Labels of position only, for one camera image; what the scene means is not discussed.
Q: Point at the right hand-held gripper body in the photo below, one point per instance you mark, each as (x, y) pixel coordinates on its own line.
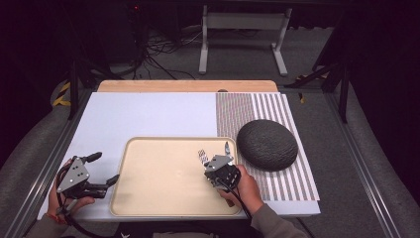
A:
(222, 172)

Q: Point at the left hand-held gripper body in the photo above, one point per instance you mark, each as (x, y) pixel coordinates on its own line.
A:
(74, 175)

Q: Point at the beige plastic tray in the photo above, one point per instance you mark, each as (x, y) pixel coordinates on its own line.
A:
(165, 178)

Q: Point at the person's left hand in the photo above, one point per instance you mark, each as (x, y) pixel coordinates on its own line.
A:
(81, 201)

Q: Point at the person's right hand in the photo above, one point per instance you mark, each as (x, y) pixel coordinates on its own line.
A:
(247, 193)

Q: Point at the dark grey round bowl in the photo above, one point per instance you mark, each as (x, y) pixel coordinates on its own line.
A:
(266, 143)

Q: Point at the striped place mat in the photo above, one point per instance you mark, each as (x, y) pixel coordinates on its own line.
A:
(274, 109)

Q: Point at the yellow and black tape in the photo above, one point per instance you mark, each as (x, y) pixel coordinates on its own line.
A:
(62, 95)

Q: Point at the white board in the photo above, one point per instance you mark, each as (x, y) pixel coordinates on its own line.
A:
(148, 112)

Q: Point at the black metal stand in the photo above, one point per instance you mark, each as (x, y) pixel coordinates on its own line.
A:
(74, 86)
(341, 89)

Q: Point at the wooden table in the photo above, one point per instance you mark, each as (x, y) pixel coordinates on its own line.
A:
(185, 86)

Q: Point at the grey metal stand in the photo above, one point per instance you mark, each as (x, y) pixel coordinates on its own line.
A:
(244, 21)

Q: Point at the aluminium frame rail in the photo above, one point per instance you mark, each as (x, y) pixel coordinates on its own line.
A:
(43, 165)
(360, 165)

